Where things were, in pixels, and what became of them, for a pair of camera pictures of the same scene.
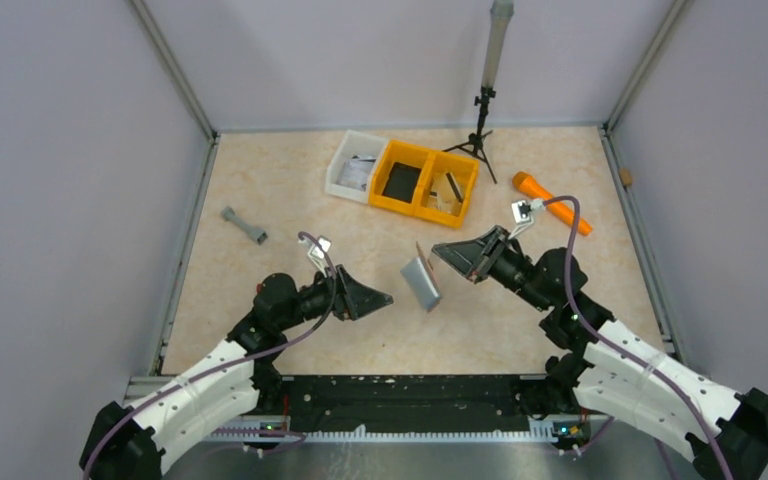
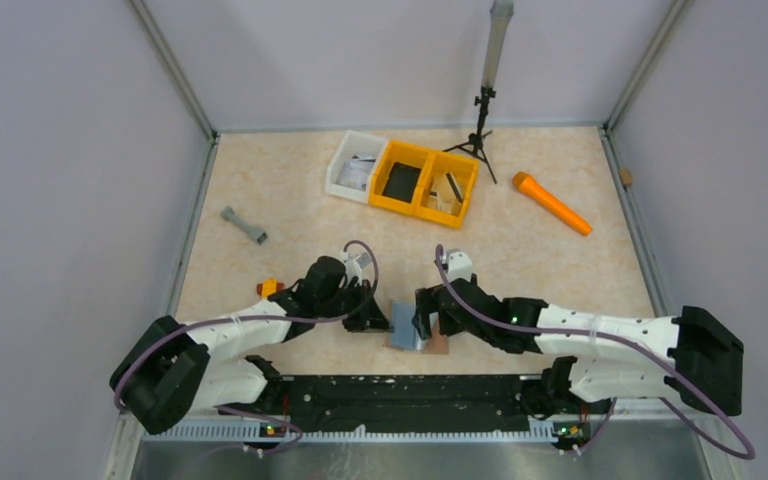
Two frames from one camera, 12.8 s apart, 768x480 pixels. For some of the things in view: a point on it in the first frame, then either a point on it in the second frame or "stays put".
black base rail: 412,404 stays put
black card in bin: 402,182 stays put
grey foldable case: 421,281 → 403,334
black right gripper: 490,255 → 433,307
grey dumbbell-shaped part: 258,235 stays put
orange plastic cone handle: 526,182 stays put
